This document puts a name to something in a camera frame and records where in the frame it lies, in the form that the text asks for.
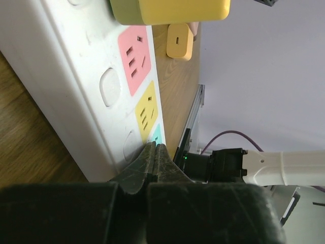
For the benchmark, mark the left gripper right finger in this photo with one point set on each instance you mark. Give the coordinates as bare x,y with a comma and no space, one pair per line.
166,170

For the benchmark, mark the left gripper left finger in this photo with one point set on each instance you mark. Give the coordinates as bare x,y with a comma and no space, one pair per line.
135,177

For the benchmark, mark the white power strip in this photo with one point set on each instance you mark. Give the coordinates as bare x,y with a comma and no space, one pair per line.
94,79

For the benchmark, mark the pink orange charger plug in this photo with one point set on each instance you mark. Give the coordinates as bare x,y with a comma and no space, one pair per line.
194,29

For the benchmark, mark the yellow two-port charger plug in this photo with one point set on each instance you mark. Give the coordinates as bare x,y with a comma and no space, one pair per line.
158,12

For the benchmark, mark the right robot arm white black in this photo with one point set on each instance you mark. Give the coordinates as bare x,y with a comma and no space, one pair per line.
299,168

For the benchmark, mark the aluminium frame rail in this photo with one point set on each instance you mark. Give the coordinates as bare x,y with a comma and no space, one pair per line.
193,119

